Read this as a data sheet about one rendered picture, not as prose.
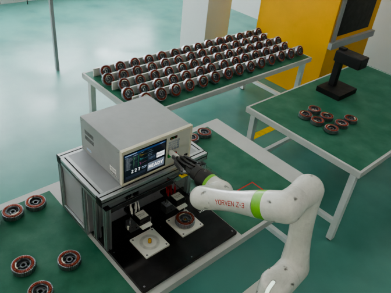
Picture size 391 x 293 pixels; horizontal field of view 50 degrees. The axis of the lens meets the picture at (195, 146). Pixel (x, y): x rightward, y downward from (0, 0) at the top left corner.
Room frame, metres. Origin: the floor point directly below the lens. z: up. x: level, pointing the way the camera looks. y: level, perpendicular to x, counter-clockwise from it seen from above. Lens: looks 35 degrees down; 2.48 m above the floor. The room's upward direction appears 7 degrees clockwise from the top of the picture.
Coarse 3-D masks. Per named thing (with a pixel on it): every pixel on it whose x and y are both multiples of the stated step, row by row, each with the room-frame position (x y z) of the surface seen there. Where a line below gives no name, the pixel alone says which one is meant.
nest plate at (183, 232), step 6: (186, 210) 1.78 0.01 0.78; (174, 216) 1.72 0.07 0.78; (168, 222) 1.67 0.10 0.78; (174, 222) 1.68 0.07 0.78; (198, 222) 1.70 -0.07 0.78; (174, 228) 1.64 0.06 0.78; (180, 228) 1.64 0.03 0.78; (192, 228) 1.65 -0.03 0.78; (180, 234) 1.60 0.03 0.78; (186, 234) 1.60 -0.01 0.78
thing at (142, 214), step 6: (132, 204) 1.66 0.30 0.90; (126, 210) 1.61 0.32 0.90; (144, 210) 1.60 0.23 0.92; (132, 216) 1.57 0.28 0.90; (138, 216) 1.55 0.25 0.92; (144, 216) 1.56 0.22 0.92; (138, 222) 1.53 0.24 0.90; (144, 222) 1.54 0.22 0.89; (150, 222) 1.56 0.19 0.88; (144, 228) 1.52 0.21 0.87
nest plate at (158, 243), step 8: (144, 232) 1.58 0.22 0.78; (152, 232) 1.59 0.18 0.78; (136, 240) 1.52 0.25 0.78; (144, 240) 1.52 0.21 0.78; (152, 240) 1.53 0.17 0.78; (160, 240) 1.54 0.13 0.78; (136, 248) 1.47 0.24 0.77; (144, 248) 1.47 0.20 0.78; (152, 248) 1.48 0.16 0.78; (160, 248) 1.48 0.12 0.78; (144, 256) 1.42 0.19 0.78
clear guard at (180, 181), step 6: (204, 168) 1.83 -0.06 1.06; (174, 174) 1.75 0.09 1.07; (216, 174) 1.79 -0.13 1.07; (174, 180) 1.70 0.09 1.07; (180, 180) 1.71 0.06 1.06; (186, 180) 1.71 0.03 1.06; (192, 180) 1.72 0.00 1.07; (180, 186) 1.66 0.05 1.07; (186, 186) 1.66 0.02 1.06; (192, 186) 1.67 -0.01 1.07; (186, 192) 1.61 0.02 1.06; (198, 210) 1.54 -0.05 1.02
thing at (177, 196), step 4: (164, 188) 1.82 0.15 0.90; (160, 192) 1.79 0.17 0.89; (164, 192) 1.78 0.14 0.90; (172, 192) 1.79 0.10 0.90; (176, 192) 1.77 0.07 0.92; (164, 196) 1.77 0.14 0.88; (172, 196) 1.73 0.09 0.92; (176, 196) 1.74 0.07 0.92; (180, 196) 1.74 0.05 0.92; (184, 196) 1.74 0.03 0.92; (168, 200) 1.74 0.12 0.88; (172, 200) 1.72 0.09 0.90; (176, 200) 1.71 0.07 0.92; (180, 200) 1.72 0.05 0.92; (184, 200) 1.74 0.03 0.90; (176, 204) 1.70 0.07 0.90; (180, 204) 1.72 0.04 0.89; (184, 204) 1.73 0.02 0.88; (180, 208) 1.69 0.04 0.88
